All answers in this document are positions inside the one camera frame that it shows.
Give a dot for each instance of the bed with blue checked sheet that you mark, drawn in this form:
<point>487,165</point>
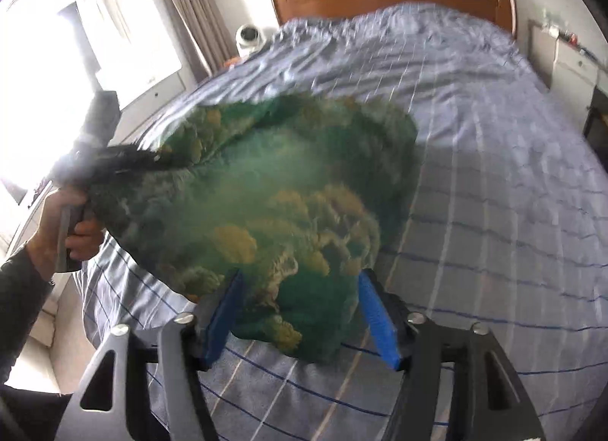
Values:
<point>475,161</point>

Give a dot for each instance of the wooden nightstand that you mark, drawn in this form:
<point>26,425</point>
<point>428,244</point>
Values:
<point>232,62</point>

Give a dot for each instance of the white round fan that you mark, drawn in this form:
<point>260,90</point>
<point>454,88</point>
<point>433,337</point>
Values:
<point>249,36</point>

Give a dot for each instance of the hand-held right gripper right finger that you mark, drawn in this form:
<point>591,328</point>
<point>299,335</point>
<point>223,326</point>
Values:
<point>380,322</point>

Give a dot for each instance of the beige curtain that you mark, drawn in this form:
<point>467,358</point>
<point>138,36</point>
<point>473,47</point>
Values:
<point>190,9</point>

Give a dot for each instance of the window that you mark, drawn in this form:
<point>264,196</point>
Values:
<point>71,42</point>

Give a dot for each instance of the person's left hand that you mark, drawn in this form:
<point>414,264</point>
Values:
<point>47,232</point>

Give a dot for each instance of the person's left forearm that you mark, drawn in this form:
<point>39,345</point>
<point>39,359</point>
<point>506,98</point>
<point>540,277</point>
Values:
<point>21,317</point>

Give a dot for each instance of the white desk with drawers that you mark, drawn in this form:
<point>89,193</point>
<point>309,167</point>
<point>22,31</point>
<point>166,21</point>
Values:
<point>574,66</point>

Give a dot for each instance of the green printed padded jacket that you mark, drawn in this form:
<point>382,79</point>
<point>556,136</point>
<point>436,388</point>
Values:
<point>294,213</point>

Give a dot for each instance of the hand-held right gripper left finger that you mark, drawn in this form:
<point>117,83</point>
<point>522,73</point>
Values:
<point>223,317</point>

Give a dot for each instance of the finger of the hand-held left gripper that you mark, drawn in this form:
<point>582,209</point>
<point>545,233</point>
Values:
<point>126,158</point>

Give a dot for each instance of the person's dark clothing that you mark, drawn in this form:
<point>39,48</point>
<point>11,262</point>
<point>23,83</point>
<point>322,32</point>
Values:
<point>28,415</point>

